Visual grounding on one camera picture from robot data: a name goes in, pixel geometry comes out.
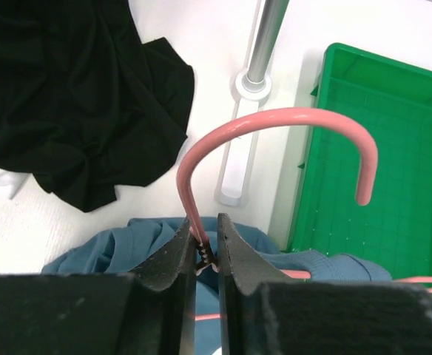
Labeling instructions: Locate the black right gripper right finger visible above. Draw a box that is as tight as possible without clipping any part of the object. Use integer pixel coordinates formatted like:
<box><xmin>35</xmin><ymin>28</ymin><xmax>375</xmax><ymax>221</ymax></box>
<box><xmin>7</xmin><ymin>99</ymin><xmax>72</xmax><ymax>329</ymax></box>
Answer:
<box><xmin>217</xmin><ymin>214</ymin><xmax>432</xmax><ymax>354</ymax></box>

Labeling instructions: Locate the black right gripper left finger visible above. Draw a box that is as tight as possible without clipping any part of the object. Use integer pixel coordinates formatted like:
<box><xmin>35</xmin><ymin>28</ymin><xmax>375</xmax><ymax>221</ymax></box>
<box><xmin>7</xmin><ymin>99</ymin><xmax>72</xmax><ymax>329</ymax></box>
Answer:
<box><xmin>0</xmin><ymin>222</ymin><xmax>196</xmax><ymax>354</ymax></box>

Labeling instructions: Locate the blue tank top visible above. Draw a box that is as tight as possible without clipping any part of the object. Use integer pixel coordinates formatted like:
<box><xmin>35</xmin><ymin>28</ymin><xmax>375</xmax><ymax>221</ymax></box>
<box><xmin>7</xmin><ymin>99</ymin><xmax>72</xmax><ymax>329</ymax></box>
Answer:
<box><xmin>41</xmin><ymin>217</ymin><xmax>392</xmax><ymax>354</ymax></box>

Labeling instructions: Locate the pink hanger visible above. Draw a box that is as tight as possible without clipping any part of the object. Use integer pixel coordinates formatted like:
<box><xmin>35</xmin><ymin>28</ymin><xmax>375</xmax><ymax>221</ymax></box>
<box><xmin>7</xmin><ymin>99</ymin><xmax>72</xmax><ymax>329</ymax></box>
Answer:
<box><xmin>177</xmin><ymin>106</ymin><xmax>432</xmax><ymax>322</ymax></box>

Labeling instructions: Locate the white printed tank top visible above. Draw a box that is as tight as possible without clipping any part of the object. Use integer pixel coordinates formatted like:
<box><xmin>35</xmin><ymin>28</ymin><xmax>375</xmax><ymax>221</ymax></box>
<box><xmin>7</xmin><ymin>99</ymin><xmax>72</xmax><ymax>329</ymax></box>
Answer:
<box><xmin>0</xmin><ymin>169</ymin><xmax>30</xmax><ymax>200</ymax></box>

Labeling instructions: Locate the black tank top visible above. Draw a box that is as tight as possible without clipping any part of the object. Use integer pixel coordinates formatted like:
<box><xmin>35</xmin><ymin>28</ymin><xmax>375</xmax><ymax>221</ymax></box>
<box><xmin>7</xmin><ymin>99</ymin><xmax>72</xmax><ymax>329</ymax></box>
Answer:
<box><xmin>0</xmin><ymin>1</ymin><xmax>195</xmax><ymax>212</ymax></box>

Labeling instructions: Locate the green plastic tray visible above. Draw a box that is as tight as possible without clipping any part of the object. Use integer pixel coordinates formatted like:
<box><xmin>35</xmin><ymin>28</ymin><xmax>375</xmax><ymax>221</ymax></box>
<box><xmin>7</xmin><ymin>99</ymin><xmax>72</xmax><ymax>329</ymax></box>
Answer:
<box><xmin>287</xmin><ymin>43</ymin><xmax>432</xmax><ymax>279</ymax></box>

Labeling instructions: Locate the white garment rack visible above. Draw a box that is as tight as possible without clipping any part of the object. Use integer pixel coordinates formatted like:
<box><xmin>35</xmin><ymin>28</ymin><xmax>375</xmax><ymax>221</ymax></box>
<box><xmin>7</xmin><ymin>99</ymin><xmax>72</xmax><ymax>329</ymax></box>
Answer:
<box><xmin>215</xmin><ymin>0</ymin><xmax>289</xmax><ymax>207</ymax></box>

